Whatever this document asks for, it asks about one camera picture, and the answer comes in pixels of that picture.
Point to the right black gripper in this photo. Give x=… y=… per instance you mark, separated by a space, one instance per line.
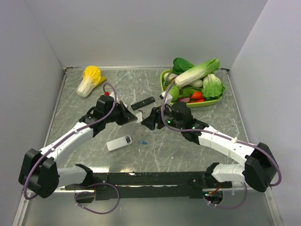
x=155 y=117

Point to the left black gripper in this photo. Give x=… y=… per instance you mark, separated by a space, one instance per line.
x=127 y=116

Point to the white grey-faced remote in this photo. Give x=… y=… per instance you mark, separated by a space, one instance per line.
x=119 y=143

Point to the white battery cover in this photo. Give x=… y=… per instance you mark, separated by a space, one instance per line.
x=139 y=117

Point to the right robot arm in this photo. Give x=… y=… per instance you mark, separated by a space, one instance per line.
x=255 y=164

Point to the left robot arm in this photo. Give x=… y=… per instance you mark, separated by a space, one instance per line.
x=39 y=171

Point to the black slim remote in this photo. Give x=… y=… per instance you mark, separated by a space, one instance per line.
x=142 y=103

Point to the round green cabbage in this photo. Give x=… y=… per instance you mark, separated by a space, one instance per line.
x=175 y=93

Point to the purple onion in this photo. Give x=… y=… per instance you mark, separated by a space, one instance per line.
x=184 y=99

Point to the brown mushroom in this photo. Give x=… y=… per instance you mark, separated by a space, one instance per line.
x=172 y=81

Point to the white garlic bulb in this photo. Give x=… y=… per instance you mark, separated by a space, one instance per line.
x=169 y=76

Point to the orange carrot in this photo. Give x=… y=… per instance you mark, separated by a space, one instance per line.
x=196 y=95

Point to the yellow napa cabbage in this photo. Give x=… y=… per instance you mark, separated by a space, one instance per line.
x=91 y=78

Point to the white radish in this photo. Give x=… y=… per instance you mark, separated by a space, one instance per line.
x=197 y=84

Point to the dark green spinach leaf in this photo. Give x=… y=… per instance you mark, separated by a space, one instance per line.
x=181 y=65

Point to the green bok choy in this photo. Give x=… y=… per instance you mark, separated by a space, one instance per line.
x=213 y=87

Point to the long green napa cabbage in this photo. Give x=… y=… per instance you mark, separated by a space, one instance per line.
x=197 y=72

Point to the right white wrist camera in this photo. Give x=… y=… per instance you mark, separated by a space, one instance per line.
x=167 y=96

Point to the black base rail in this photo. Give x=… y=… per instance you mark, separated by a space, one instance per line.
x=151 y=184

